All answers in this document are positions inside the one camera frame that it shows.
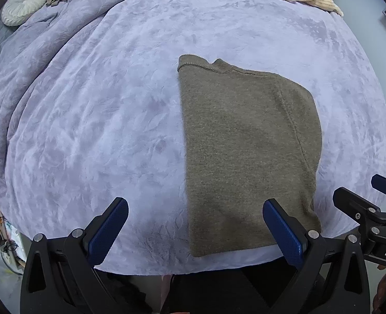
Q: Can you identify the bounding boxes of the olive brown knit sweater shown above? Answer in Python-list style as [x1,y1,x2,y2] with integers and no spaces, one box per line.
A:
[177,55,322,257]

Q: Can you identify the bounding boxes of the lavender plush bed blanket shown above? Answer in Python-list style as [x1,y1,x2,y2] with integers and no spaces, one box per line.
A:
[0,0,386,276]

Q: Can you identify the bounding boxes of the round white pleated cushion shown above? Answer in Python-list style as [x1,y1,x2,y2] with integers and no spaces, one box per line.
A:
[1,0,46,27]

